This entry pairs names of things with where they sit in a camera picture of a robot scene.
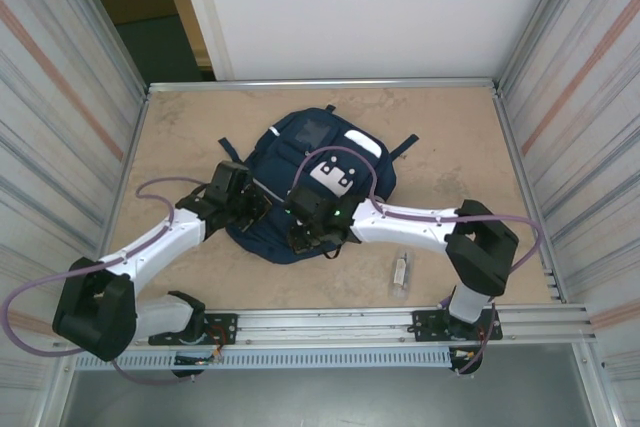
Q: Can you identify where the navy blue backpack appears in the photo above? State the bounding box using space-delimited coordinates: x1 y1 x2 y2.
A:
216 104 421 267

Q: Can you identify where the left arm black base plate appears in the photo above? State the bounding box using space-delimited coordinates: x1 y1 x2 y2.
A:
147 312 239 347

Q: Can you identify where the aluminium mounting rail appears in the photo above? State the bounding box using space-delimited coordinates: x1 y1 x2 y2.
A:
52 302 599 354

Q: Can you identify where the slotted grey cable tray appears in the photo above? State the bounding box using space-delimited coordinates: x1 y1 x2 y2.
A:
73 349 454 371

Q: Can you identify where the aluminium table end rail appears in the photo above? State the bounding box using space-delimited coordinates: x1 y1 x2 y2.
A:
146 77 501 94

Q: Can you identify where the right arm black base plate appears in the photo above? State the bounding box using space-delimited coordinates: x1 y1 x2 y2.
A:
405 307 503 344

